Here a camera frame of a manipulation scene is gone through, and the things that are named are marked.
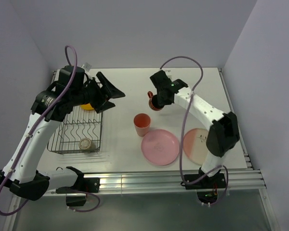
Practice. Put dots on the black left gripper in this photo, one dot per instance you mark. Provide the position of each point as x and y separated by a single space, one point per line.
101 104

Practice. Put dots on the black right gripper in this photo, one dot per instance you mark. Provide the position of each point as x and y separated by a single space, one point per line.
166 102

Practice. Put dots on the red and black mug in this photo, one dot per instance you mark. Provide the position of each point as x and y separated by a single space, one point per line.
153 102

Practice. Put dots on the yellow bowl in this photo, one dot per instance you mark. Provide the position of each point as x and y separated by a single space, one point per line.
87 107

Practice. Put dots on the small speckled ceramic cup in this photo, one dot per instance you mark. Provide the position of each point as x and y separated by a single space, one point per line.
87 145

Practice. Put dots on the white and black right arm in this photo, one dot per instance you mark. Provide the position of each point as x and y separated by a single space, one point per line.
222 127

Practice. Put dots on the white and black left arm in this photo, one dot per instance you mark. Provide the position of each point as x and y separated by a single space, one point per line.
73 88

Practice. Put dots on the pink plastic cup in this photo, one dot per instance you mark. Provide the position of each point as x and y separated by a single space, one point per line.
142 124

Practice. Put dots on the pink plastic plate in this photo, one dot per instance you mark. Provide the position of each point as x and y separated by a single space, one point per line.
160 147

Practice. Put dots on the pink and cream ceramic plate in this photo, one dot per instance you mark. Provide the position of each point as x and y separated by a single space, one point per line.
194 145

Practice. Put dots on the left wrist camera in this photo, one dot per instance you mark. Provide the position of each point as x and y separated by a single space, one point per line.
86 67

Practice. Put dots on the black wire dish rack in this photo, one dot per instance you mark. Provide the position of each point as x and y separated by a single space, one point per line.
77 125

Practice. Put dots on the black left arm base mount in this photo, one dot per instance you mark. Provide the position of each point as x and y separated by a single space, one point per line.
84 185

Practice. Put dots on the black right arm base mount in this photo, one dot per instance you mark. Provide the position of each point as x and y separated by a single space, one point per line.
209 189

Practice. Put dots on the aluminium table edge rail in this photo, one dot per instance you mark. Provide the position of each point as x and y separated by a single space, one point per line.
166 181

